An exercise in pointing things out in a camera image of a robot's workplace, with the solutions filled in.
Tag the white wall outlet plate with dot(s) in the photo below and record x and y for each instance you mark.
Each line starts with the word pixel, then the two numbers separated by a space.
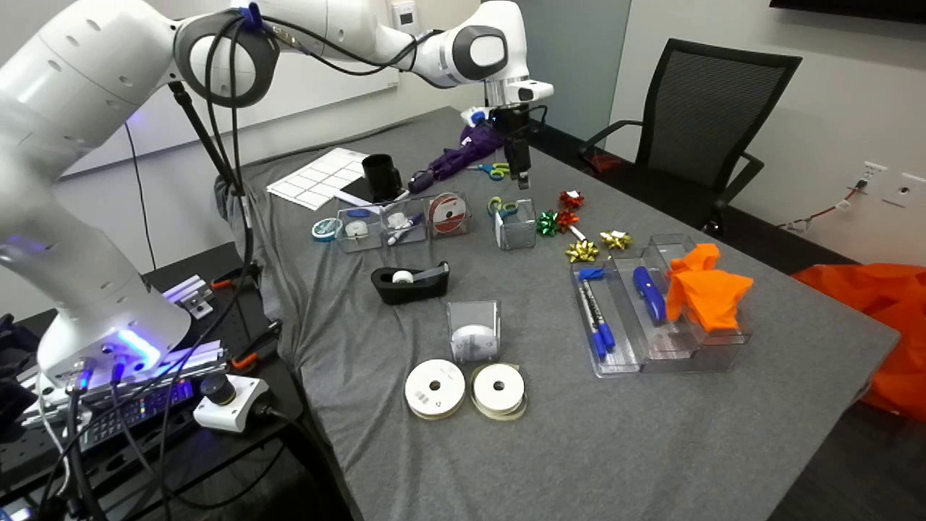
pixel 894 183

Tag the green gift bow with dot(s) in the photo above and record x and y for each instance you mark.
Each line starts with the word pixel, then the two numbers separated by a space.
pixel 548 223

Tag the orange crumpled cloth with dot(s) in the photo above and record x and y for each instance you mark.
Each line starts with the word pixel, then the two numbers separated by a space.
pixel 710 291

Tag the blue marker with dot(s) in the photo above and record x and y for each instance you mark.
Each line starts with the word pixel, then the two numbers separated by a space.
pixel 650 294

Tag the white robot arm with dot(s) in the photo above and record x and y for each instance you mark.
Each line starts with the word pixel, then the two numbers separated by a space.
pixel 89 58

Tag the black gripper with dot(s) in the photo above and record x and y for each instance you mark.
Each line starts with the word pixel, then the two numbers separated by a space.
pixel 512 130

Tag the grey tablecloth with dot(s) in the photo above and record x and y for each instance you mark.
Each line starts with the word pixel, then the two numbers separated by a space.
pixel 580 423

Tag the black mesh office chair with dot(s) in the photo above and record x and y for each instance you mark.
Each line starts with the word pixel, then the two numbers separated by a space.
pixel 714 104

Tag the gold gift bow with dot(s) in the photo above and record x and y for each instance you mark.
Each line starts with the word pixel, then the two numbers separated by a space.
pixel 616 239
pixel 582 253

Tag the purple folded umbrella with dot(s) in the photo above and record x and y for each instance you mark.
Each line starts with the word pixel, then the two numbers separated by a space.
pixel 449 161

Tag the black wall television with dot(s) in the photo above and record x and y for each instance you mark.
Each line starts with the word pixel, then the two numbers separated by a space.
pixel 850 7

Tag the white emergency stop box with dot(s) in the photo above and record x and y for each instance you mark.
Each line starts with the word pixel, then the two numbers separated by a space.
pixel 229 400

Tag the clear tray with tape rolls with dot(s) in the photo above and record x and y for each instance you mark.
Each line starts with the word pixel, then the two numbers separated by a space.
pixel 377 245

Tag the clear tray with blue marker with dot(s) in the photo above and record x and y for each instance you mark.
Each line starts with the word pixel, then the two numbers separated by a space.
pixel 668 336

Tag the small red gift bow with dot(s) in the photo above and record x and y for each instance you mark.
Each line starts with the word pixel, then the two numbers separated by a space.
pixel 569 220

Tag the blue ballpoint pen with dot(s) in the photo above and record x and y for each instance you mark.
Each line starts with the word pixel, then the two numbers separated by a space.
pixel 603 339

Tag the black tape dispenser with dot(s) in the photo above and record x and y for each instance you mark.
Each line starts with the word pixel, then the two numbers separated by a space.
pixel 409 287

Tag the clear tray with orange cloth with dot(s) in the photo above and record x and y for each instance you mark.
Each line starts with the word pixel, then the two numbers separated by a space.
pixel 718 336

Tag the black equipment cart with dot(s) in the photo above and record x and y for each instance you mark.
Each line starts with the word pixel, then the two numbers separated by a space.
pixel 146 481

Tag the white framed black tablet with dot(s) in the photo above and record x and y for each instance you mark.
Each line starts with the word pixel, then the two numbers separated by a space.
pixel 350 197

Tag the orange plastic bag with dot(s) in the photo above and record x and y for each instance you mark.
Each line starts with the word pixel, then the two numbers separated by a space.
pixel 888 308

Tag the white ribbon spool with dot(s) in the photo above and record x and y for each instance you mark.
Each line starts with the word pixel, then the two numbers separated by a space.
pixel 499 391
pixel 435 388

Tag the black cup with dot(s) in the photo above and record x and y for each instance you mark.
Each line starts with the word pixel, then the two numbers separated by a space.
pixel 383 174

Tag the red ribbon spool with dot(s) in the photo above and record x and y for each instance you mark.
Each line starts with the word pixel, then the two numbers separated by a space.
pixel 448 214

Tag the blue round tape roll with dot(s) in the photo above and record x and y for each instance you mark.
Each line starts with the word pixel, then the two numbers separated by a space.
pixel 326 227

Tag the clear tray with blue pen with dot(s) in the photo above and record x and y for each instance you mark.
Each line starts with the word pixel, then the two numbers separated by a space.
pixel 624 363

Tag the small clear plastic box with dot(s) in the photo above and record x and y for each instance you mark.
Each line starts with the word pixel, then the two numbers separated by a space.
pixel 520 232

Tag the white label sheet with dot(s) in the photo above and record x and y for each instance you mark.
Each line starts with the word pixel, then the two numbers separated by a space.
pixel 319 178

